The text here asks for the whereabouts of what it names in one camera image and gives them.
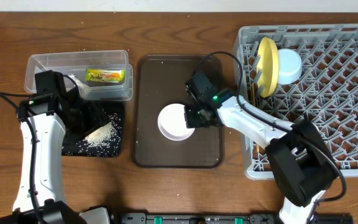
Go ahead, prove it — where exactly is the black plastic bin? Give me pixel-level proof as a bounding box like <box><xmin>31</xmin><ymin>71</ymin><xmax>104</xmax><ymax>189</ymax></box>
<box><xmin>59</xmin><ymin>98</ymin><xmax>126</xmax><ymax>158</ymax></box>

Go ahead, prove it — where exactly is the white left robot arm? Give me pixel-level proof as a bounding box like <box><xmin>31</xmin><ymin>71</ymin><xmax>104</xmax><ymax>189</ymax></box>
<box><xmin>0</xmin><ymin>70</ymin><xmax>111</xmax><ymax>223</ymax></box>

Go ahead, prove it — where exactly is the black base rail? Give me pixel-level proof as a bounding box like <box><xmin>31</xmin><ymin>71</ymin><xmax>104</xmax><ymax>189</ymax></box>
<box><xmin>79</xmin><ymin>205</ymin><xmax>354</xmax><ymax>224</ymax></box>

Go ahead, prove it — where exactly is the grey dishwasher rack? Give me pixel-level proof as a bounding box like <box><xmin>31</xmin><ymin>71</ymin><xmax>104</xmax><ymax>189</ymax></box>
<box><xmin>233</xmin><ymin>24</ymin><xmax>358</xmax><ymax>177</ymax></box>

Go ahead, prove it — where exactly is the pile of white rice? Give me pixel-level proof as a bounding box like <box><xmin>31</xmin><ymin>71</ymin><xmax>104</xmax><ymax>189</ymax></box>
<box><xmin>70</xmin><ymin>112</ymin><xmax>123</xmax><ymax>155</ymax></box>

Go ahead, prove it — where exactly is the yellow plate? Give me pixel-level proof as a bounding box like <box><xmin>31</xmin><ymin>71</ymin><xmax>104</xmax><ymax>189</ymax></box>
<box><xmin>257</xmin><ymin>37</ymin><xmax>279</xmax><ymax>98</ymax></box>

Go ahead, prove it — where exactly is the light blue bowl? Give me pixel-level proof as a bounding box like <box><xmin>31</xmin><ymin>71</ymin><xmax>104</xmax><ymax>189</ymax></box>
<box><xmin>278</xmin><ymin>49</ymin><xmax>302</xmax><ymax>85</ymax></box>

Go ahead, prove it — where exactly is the dark brown serving tray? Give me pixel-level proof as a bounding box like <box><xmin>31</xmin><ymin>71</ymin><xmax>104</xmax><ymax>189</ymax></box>
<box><xmin>132</xmin><ymin>55</ymin><xmax>224</xmax><ymax>169</ymax></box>

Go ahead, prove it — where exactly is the clear plastic bin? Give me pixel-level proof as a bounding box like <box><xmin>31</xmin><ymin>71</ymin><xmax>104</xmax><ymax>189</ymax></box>
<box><xmin>24</xmin><ymin>50</ymin><xmax>133</xmax><ymax>101</ymax></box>

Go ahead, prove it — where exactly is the green snack wrapper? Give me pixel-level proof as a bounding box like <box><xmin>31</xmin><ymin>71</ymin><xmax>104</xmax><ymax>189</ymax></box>
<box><xmin>85</xmin><ymin>68</ymin><xmax>126</xmax><ymax>83</ymax></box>

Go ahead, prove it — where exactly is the white tissue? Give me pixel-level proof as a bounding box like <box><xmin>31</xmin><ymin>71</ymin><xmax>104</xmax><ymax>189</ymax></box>
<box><xmin>69</xmin><ymin>74</ymin><xmax>90</xmax><ymax>99</ymax></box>

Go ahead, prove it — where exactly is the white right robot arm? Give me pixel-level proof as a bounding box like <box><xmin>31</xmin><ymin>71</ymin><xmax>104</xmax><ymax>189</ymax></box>
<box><xmin>185</xmin><ymin>73</ymin><xmax>341</xmax><ymax>223</ymax></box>

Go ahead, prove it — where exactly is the white bowl with rice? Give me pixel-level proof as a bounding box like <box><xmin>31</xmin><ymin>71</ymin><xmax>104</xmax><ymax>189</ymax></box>
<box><xmin>157</xmin><ymin>103</ymin><xmax>195</xmax><ymax>141</ymax></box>

